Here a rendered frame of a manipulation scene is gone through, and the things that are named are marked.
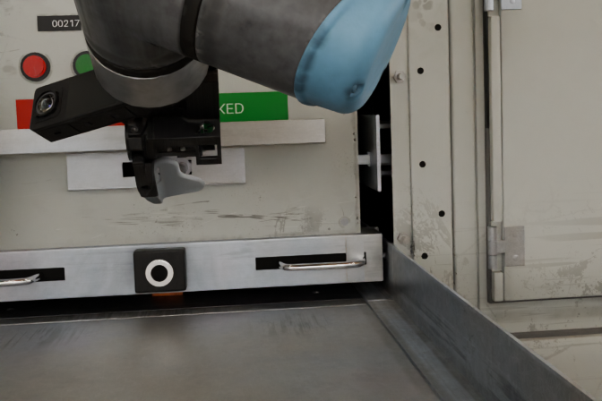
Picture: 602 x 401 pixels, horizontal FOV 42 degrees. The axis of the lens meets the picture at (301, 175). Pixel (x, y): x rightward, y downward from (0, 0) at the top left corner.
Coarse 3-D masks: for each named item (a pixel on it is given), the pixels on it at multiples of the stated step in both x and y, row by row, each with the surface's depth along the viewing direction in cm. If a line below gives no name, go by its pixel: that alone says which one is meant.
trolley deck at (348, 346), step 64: (128, 320) 90; (192, 320) 89; (256, 320) 88; (320, 320) 87; (0, 384) 69; (64, 384) 69; (128, 384) 68; (192, 384) 67; (256, 384) 67; (320, 384) 66; (384, 384) 66
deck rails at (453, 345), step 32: (416, 288) 82; (448, 288) 70; (384, 320) 84; (416, 320) 83; (448, 320) 70; (480, 320) 61; (416, 352) 73; (448, 352) 71; (480, 352) 61; (512, 352) 54; (448, 384) 64; (480, 384) 62; (512, 384) 55; (544, 384) 49; (576, 384) 45
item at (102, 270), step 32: (0, 256) 92; (32, 256) 93; (64, 256) 93; (96, 256) 93; (128, 256) 94; (192, 256) 94; (224, 256) 95; (256, 256) 95; (288, 256) 96; (320, 256) 96; (0, 288) 93; (32, 288) 93; (64, 288) 93; (96, 288) 94; (128, 288) 94; (192, 288) 95; (224, 288) 95
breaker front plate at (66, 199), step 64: (0, 0) 91; (64, 0) 92; (0, 64) 92; (64, 64) 93; (0, 128) 92; (0, 192) 93; (64, 192) 94; (128, 192) 94; (192, 192) 95; (256, 192) 96; (320, 192) 97
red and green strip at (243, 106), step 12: (228, 96) 95; (240, 96) 95; (252, 96) 95; (264, 96) 95; (276, 96) 95; (24, 108) 92; (228, 108) 95; (240, 108) 95; (252, 108) 95; (264, 108) 95; (276, 108) 95; (24, 120) 93; (228, 120) 95; (240, 120) 95; (252, 120) 95; (264, 120) 95
